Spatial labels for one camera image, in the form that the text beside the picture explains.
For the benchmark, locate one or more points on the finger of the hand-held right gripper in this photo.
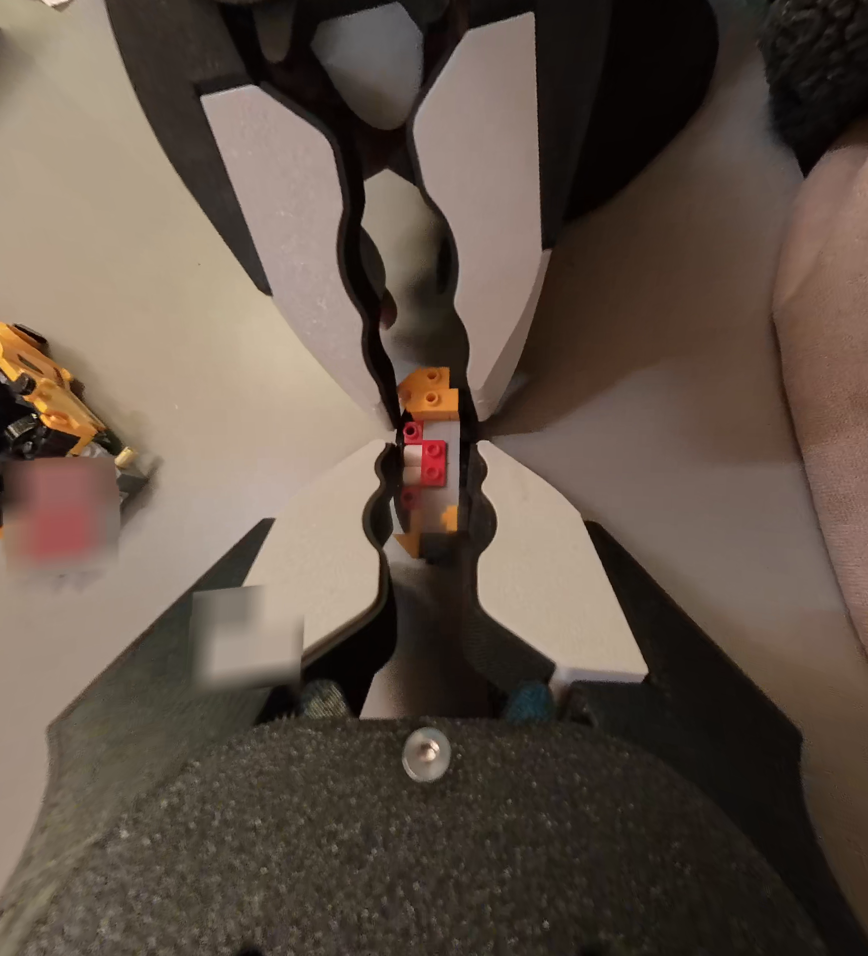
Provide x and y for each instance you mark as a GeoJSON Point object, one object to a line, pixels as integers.
{"type": "Point", "coordinates": [493, 187]}
{"type": "Point", "coordinates": [284, 224]}

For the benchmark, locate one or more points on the black red orange lego subassembly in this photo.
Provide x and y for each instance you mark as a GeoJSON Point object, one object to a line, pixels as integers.
{"type": "Point", "coordinates": [426, 403]}

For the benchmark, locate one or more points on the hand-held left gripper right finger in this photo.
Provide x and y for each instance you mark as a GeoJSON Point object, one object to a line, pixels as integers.
{"type": "Point", "coordinates": [561, 590]}

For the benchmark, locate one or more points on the orange lego car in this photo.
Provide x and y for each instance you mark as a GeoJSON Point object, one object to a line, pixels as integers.
{"type": "Point", "coordinates": [38, 381]}

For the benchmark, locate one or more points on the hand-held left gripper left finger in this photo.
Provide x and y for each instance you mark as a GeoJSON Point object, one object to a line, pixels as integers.
{"type": "Point", "coordinates": [322, 545]}

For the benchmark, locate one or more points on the beige sweatshirt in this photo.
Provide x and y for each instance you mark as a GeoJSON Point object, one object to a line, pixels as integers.
{"type": "Point", "coordinates": [837, 448]}

